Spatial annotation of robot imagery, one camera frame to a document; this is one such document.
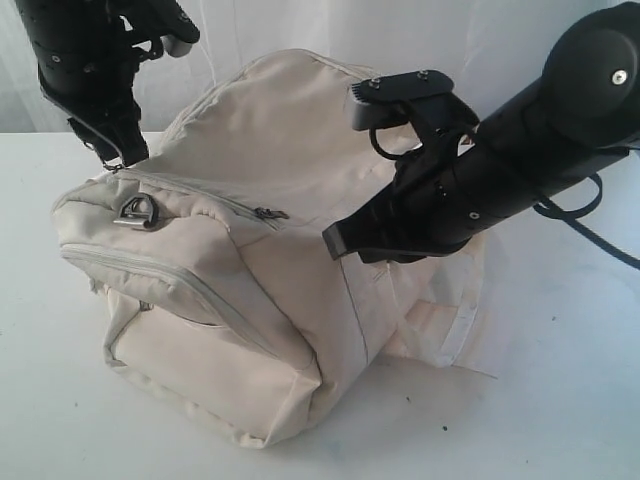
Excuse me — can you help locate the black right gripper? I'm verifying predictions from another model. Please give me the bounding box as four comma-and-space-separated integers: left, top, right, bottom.
322, 129, 480, 263

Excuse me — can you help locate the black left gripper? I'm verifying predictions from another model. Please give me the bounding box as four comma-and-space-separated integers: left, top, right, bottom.
39, 45, 149, 165

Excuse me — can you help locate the cream fabric duffel bag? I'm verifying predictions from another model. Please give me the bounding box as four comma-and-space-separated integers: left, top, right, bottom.
52, 50, 500, 448

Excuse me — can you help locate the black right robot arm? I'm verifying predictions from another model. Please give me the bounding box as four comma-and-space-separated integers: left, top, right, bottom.
322, 1, 639, 267

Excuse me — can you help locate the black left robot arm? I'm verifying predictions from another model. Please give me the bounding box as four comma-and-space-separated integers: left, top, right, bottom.
15, 1, 149, 169

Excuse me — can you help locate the white backdrop curtain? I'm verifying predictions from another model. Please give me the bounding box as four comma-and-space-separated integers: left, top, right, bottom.
0, 0, 640, 135

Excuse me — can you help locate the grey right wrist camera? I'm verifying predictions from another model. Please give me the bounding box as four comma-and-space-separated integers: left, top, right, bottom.
345, 70, 479, 131

